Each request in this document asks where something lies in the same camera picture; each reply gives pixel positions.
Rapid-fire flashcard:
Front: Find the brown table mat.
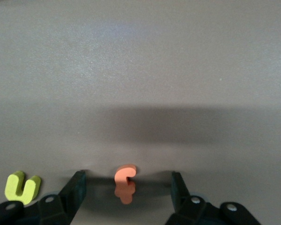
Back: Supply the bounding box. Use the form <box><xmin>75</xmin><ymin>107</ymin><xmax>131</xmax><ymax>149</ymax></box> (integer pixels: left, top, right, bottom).
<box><xmin>0</xmin><ymin>0</ymin><xmax>281</xmax><ymax>225</ymax></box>

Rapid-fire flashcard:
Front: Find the yellow foam letter n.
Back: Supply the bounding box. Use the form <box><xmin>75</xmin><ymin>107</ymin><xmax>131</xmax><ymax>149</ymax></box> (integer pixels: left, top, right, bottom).
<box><xmin>4</xmin><ymin>170</ymin><xmax>42</xmax><ymax>206</ymax></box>

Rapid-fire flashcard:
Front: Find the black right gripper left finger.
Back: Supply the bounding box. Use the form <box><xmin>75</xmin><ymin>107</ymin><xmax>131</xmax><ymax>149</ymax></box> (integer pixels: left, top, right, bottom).
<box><xmin>0</xmin><ymin>170</ymin><xmax>87</xmax><ymax>225</ymax></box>

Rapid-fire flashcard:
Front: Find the orange foam letter j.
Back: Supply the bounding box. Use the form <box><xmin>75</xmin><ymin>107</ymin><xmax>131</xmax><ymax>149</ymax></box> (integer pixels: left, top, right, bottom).
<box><xmin>114</xmin><ymin>164</ymin><xmax>137</xmax><ymax>205</ymax></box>

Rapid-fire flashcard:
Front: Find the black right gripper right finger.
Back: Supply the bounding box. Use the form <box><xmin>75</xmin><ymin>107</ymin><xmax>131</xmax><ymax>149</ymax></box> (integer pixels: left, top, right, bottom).
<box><xmin>165</xmin><ymin>171</ymin><xmax>263</xmax><ymax>225</ymax></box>

